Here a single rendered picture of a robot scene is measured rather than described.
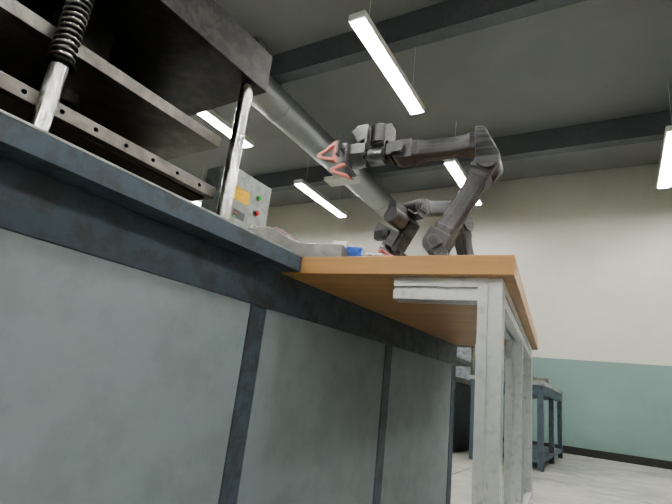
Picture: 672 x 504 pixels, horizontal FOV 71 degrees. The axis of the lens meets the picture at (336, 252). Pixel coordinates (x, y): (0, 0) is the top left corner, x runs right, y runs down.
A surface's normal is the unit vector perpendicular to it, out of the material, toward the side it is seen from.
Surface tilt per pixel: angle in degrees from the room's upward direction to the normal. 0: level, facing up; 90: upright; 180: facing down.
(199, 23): 90
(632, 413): 90
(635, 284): 90
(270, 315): 90
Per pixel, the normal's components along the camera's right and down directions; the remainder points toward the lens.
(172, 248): 0.84, -0.06
